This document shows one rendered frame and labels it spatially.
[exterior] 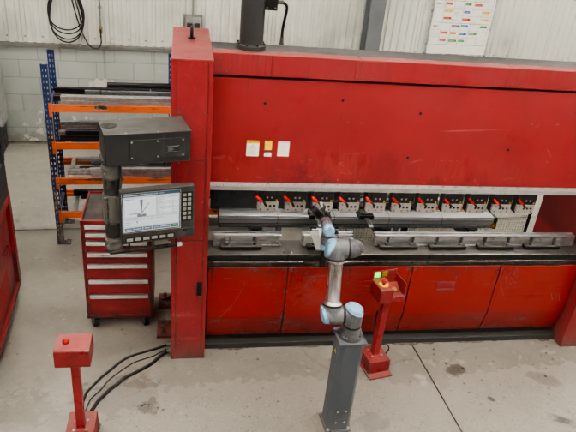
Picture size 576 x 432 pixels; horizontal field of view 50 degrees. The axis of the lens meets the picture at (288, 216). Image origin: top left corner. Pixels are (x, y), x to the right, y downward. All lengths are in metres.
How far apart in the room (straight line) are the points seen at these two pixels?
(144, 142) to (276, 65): 1.00
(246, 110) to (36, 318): 2.50
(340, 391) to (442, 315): 1.39
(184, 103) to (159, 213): 0.68
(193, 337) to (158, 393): 0.47
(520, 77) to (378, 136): 1.04
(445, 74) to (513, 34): 5.26
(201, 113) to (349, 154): 1.11
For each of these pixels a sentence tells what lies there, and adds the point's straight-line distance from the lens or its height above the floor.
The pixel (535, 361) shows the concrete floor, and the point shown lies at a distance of 5.59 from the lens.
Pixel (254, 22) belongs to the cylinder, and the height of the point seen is 2.48.
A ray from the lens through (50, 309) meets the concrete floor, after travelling 5.52.
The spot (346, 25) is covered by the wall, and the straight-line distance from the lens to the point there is 8.51.
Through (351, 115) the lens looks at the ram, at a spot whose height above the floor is 1.92.
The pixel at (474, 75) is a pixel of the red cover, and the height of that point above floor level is 2.24.
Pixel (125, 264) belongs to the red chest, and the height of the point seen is 0.63.
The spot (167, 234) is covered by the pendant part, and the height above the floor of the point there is 1.28.
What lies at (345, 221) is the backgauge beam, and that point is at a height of 0.94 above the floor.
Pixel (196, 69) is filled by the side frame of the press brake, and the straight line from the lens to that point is 3.81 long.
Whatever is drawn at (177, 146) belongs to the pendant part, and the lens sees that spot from 3.69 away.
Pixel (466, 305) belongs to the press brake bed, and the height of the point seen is 0.38.
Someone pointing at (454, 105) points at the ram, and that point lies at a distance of 4.47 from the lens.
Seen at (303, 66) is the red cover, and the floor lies 2.24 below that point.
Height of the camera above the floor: 3.27
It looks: 28 degrees down
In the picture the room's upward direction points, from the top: 6 degrees clockwise
